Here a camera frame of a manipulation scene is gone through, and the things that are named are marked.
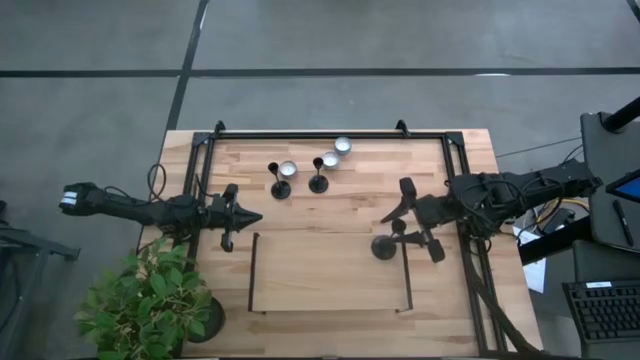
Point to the black cart beam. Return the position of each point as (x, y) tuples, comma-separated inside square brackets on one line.
[(555, 242)]

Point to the black computer keyboard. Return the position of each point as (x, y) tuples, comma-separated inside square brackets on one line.
[(605, 310)]

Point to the black power adapter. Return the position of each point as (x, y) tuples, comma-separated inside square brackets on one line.
[(559, 220)]

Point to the black aluminium table frame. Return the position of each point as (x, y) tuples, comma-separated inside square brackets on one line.
[(325, 135)]

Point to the black plant pot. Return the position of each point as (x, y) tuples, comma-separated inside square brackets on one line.
[(216, 320)]

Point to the black pen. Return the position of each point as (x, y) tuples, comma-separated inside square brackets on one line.
[(623, 222)]

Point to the tealight candle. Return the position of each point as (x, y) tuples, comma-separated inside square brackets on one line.
[(288, 169), (343, 145), (330, 159)]

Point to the black round pole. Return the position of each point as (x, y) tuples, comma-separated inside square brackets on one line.
[(622, 116)]

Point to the white paper sheet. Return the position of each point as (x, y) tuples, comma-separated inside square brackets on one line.
[(536, 275)]

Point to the black candle stick holder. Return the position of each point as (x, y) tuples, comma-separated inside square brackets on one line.
[(280, 190), (318, 184), (384, 248)]

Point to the tablet with blue screen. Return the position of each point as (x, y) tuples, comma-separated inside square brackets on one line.
[(627, 187)]

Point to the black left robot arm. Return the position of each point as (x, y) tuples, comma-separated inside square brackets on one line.
[(140, 212)]

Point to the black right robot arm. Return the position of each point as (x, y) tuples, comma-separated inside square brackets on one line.
[(525, 192)]

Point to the grey cart top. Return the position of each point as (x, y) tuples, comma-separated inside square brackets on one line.
[(605, 227)]

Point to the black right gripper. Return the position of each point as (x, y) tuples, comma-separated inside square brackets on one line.
[(430, 212)]

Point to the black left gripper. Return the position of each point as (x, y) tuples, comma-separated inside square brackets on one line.
[(229, 215)]

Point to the grey keyboard shelf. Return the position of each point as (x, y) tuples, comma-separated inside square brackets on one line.
[(592, 265)]

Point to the black metal stand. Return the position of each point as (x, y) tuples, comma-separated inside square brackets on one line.
[(30, 242)]

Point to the green leafy plant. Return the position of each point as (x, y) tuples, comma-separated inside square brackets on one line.
[(150, 290)]

